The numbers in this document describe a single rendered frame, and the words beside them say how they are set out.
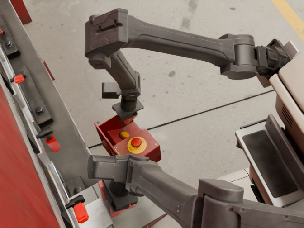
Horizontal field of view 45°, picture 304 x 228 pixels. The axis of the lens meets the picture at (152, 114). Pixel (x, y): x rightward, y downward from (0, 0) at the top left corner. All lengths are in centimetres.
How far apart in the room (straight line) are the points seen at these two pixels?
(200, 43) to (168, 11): 215
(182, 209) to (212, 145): 173
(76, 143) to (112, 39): 62
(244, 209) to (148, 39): 47
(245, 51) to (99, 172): 48
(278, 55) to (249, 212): 65
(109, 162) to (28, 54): 90
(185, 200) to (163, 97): 195
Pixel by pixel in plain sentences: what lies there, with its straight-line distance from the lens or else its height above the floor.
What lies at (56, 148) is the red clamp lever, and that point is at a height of 117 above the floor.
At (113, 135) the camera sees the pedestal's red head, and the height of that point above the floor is 74.
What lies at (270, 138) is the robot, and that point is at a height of 104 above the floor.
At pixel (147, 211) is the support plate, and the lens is 104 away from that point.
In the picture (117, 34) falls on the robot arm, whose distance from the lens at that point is 78.
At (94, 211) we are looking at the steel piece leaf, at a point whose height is 100.
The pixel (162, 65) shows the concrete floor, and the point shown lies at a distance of 263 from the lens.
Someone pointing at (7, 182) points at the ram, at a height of 162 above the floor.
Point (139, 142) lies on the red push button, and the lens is 135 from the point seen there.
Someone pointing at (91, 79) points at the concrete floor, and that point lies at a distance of 264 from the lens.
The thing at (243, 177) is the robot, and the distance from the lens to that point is 188.
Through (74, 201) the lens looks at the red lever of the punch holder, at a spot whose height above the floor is 126.
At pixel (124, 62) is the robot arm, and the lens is 99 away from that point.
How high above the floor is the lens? 198
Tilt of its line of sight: 56 degrees down
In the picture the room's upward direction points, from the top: 9 degrees counter-clockwise
